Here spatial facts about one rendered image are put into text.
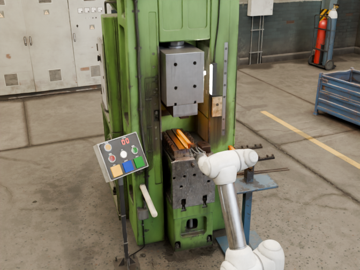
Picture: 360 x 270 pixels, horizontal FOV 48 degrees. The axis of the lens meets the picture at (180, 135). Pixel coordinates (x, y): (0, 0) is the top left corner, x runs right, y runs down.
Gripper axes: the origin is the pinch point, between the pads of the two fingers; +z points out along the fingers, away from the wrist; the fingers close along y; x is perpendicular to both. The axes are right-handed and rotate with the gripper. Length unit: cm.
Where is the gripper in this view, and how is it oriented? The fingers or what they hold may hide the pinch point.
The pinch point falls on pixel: (192, 147)
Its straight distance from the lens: 316.0
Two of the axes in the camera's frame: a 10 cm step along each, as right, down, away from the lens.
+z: -2.9, -3.8, 8.8
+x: -0.1, -9.2, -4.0
